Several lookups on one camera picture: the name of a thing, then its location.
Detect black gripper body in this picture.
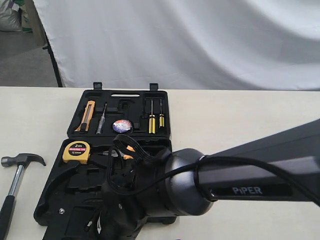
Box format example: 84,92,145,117
96,206,147,240

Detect black electrical tape roll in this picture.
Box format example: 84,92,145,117
112,119,133,134

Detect steel claw hammer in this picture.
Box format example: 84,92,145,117
0,153,46,240

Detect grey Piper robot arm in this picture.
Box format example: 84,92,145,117
94,120,320,240

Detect black plastic tool case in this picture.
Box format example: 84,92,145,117
33,82,172,227

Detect yellow tape measure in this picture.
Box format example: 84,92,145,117
62,140,91,165

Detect orange utility knife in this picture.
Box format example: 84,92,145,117
75,100,96,132

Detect black backdrop stand pole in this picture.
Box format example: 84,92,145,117
42,33,63,88

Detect white backdrop cloth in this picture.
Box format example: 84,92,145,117
34,0,320,91

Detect grey sack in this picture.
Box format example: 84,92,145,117
0,0,22,32

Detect cardboard box with green print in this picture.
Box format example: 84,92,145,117
20,0,33,33

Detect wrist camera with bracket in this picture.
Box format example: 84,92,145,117
43,198,102,240

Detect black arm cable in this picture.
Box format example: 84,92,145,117
106,134,320,208

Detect orange handled pliers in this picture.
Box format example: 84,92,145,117
97,145,135,160

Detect yellow handled long screwdriver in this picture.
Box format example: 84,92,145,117
148,99,156,134

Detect yellow handled short screwdriver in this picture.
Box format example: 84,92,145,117
159,99,165,128

